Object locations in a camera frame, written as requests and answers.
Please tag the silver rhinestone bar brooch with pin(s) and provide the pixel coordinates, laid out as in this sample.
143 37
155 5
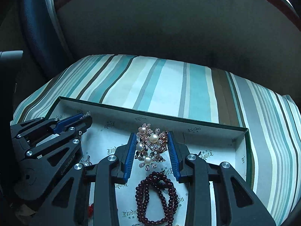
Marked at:
86 114

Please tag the striped teal bedsheet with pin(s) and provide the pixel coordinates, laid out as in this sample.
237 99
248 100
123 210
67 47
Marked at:
164 87

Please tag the green box with white lining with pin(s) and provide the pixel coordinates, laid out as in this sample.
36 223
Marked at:
211 143

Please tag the large pearl rhinestone brooch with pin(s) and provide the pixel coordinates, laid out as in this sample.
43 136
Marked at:
152 138

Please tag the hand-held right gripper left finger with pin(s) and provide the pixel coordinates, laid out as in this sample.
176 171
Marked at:
130 156

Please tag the blue curtain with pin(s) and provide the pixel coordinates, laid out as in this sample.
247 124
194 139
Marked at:
40 28

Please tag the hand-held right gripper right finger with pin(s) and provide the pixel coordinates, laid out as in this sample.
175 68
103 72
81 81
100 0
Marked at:
174 156

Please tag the red knot charm with gold bead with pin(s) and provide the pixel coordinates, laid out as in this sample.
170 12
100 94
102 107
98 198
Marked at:
90 209

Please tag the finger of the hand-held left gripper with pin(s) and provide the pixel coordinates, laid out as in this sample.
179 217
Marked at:
82 124
68 121

